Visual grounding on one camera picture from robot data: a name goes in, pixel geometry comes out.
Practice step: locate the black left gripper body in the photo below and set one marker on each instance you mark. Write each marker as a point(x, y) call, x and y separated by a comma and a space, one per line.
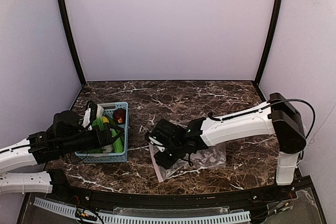
point(105, 135)

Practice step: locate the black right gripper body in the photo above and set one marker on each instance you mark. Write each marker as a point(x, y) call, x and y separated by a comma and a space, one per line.
point(159, 154)

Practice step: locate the clear zip top bag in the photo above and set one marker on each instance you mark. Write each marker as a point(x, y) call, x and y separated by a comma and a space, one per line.
point(213, 158)

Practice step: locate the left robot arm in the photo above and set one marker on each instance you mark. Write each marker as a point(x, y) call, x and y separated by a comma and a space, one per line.
point(65, 136)

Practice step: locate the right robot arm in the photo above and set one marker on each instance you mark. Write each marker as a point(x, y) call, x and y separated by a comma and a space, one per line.
point(276, 116)

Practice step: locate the green cucumber toy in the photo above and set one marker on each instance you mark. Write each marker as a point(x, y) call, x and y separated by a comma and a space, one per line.
point(118, 144)

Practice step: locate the dark red apple toy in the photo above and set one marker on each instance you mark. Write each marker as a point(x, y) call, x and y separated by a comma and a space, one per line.
point(119, 116)

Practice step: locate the green leafy vegetable toy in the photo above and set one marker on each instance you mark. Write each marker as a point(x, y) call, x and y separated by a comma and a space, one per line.
point(99, 123)

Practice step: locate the yellow corn toy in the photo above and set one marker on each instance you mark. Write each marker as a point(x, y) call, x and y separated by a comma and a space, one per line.
point(105, 119)

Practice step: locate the blue plastic basket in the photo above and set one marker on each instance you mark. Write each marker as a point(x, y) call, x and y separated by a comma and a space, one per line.
point(113, 157)

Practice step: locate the white radish toy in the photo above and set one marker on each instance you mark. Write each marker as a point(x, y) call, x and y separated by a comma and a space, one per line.
point(99, 112)

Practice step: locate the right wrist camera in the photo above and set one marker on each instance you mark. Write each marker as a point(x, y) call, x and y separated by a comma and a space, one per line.
point(165, 135)

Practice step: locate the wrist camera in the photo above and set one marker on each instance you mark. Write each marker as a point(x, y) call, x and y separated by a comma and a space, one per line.
point(90, 115)
point(165, 135)

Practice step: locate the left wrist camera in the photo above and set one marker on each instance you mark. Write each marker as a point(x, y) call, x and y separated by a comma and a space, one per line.
point(90, 115)

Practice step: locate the white slotted cable duct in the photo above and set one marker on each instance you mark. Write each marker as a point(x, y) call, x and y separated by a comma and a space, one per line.
point(132, 215)

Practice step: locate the black front rail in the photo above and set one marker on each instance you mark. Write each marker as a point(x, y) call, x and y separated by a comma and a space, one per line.
point(250, 199)

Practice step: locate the left black frame post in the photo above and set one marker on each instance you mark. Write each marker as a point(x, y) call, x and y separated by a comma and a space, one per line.
point(70, 41)

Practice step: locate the black frame post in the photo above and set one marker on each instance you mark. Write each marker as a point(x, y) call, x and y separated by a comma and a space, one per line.
point(268, 41)
point(70, 41)

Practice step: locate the right black frame post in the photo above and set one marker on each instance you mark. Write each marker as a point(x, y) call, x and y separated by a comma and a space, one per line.
point(268, 41)

